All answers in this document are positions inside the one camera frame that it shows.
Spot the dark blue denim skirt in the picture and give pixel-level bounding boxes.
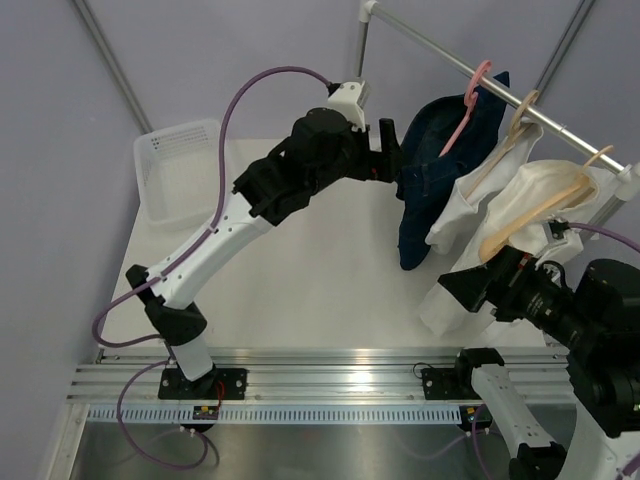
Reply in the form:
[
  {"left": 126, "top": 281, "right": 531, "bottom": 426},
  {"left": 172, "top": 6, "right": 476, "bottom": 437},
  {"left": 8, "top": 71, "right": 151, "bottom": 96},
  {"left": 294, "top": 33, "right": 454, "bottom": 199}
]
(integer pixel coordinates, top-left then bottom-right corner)
[{"left": 396, "top": 86, "right": 507, "bottom": 270}]

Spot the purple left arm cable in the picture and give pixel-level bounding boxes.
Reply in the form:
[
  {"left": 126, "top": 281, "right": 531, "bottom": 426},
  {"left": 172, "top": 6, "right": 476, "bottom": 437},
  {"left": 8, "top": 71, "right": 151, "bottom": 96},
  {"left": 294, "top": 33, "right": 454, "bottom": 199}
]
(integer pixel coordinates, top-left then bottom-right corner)
[{"left": 93, "top": 65, "right": 334, "bottom": 471}]

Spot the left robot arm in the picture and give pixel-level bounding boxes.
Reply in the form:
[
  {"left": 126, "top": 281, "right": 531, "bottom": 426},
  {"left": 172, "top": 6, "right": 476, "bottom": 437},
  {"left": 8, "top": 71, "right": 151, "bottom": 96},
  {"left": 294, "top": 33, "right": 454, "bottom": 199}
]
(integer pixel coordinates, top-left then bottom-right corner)
[{"left": 126, "top": 108, "right": 402, "bottom": 398}]

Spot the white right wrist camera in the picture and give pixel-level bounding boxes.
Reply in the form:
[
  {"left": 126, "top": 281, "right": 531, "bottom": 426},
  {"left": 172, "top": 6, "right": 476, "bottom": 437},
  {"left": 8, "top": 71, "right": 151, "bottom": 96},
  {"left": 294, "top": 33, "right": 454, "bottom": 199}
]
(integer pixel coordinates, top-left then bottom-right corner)
[{"left": 541, "top": 219, "right": 584, "bottom": 264}]

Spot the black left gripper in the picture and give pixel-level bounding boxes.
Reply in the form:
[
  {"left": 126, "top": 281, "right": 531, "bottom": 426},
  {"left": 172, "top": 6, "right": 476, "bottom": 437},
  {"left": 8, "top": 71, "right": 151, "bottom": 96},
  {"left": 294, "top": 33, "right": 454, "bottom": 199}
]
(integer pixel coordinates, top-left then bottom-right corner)
[{"left": 308, "top": 117, "right": 406, "bottom": 195}]

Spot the pink plastic hanger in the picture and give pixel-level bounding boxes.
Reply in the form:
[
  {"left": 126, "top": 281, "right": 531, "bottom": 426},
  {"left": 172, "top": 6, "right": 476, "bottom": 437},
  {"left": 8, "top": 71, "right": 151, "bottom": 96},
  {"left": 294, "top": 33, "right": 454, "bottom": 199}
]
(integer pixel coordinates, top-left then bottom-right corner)
[{"left": 438, "top": 60, "right": 493, "bottom": 157}]

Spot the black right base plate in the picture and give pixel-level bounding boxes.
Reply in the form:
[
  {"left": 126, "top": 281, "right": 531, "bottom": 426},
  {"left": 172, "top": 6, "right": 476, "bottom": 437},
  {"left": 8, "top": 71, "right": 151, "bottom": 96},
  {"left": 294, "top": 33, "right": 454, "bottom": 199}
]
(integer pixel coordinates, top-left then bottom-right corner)
[{"left": 420, "top": 367, "right": 480, "bottom": 401}]

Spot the beige hanger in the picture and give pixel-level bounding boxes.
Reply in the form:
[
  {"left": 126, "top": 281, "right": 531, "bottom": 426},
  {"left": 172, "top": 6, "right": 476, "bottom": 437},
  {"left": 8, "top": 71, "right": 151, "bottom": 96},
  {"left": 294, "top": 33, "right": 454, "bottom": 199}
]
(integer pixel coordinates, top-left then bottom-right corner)
[
  {"left": 464, "top": 89, "right": 540, "bottom": 200},
  {"left": 479, "top": 145, "right": 614, "bottom": 263}
]

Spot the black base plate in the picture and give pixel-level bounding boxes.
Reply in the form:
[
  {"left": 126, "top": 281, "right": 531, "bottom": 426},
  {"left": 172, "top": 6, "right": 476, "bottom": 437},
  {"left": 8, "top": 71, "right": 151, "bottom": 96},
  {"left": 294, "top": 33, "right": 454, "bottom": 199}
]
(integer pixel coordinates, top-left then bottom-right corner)
[
  {"left": 420, "top": 367, "right": 480, "bottom": 401},
  {"left": 158, "top": 368, "right": 248, "bottom": 400}
]

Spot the beige hanger middle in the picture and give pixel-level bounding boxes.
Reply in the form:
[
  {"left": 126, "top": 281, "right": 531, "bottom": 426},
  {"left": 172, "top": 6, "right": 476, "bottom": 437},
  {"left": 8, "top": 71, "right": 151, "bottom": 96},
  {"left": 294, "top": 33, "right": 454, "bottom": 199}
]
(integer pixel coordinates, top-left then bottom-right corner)
[{"left": 464, "top": 89, "right": 540, "bottom": 200}]

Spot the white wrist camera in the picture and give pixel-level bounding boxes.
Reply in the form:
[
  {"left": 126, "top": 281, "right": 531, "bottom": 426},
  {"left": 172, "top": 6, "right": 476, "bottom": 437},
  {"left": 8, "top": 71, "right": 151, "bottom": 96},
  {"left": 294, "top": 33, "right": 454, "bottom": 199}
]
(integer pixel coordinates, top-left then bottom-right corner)
[
  {"left": 327, "top": 80, "right": 370, "bottom": 132},
  {"left": 541, "top": 219, "right": 584, "bottom": 264}
]

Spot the beige hanger outer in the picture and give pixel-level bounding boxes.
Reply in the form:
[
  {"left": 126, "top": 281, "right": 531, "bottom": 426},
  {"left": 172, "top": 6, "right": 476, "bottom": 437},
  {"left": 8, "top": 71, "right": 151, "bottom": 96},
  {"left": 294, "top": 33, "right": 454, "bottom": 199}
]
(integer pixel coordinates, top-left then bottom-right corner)
[{"left": 479, "top": 145, "right": 614, "bottom": 263}]

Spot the silver clothes rack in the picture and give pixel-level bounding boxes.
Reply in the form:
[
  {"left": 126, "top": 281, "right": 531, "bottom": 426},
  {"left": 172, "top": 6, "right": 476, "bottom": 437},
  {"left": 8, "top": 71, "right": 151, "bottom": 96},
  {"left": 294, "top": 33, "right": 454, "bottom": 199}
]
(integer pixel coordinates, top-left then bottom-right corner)
[{"left": 355, "top": 1, "right": 639, "bottom": 227}]

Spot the aluminium mounting rail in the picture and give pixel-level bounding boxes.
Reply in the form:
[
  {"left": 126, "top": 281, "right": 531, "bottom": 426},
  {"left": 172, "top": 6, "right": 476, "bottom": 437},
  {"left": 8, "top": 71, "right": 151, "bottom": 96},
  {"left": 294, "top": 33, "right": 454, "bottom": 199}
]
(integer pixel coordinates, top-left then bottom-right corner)
[{"left": 66, "top": 347, "right": 574, "bottom": 405}]

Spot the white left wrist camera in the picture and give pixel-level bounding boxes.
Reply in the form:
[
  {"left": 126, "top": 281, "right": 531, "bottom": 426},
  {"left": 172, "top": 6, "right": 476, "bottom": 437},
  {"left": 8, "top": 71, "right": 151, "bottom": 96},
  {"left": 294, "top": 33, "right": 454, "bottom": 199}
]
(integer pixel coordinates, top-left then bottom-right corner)
[{"left": 327, "top": 80, "right": 370, "bottom": 132}]

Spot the white slotted cable duct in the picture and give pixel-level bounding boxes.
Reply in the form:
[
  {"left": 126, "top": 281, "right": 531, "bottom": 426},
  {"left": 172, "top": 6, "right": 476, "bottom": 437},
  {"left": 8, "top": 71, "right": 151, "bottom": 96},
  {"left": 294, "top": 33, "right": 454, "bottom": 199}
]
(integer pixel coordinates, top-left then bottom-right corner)
[{"left": 87, "top": 404, "right": 462, "bottom": 425}]

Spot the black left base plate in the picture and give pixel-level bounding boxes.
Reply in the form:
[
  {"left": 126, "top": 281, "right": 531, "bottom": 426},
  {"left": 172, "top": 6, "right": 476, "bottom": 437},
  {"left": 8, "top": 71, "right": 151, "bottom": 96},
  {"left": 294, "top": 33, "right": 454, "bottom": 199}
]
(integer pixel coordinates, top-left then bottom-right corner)
[{"left": 158, "top": 368, "right": 248, "bottom": 400}]

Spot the white plastic basket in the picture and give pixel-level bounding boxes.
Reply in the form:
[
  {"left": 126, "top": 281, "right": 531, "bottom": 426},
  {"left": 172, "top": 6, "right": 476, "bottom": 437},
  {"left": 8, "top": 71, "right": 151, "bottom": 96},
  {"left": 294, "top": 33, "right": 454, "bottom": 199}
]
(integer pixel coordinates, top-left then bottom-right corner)
[{"left": 133, "top": 119, "right": 220, "bottom": 231}]

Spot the white satin garment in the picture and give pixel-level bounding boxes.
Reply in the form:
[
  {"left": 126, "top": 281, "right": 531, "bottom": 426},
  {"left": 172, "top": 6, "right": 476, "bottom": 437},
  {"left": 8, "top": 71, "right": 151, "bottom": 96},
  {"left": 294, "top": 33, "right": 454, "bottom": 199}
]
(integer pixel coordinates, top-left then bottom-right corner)
[{"left": 425, "top": 123, "right": 543, "bottom": 254}]

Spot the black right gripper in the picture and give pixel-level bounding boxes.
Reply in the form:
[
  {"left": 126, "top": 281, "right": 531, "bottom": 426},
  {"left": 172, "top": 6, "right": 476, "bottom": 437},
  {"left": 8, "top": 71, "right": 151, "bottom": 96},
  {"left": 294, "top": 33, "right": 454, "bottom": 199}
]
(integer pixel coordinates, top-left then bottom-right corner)
[{"left": 440, "top": 241, "right": 600, "bottom": 347}]

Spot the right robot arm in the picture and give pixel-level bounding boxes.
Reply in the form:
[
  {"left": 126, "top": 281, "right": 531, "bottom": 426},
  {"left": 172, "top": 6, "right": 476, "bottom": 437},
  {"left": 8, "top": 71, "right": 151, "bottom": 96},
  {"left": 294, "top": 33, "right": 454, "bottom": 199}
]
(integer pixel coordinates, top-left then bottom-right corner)
[{"left": 438, "top": 246, "right": 639, "bottom": 479}]

